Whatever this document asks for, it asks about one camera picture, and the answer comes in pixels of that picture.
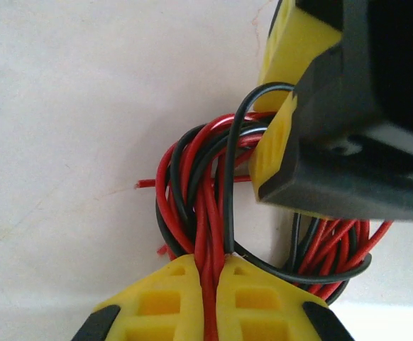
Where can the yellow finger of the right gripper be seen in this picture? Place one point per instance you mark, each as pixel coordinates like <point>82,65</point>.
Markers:
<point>270,156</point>
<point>291,46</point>

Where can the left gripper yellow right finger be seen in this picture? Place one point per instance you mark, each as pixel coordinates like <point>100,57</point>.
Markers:
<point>263,305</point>

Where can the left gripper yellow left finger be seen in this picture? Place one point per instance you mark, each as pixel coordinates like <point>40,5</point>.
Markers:
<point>157,302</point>

